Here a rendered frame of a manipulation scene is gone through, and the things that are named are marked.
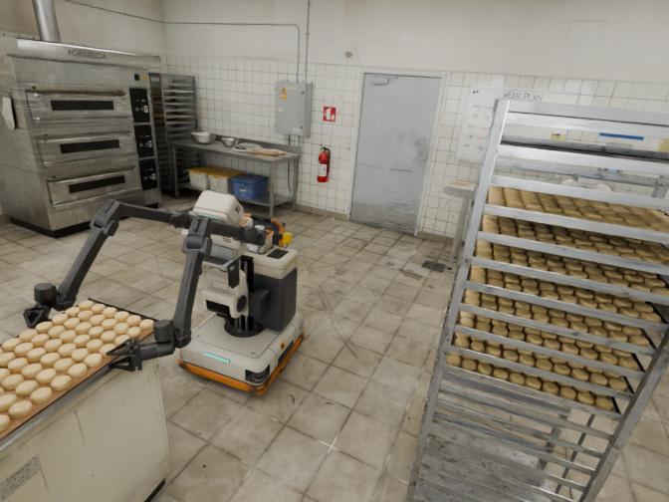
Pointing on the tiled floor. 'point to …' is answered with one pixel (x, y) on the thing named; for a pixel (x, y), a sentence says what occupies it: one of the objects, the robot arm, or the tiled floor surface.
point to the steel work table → (243, 159)
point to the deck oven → (75, 133)
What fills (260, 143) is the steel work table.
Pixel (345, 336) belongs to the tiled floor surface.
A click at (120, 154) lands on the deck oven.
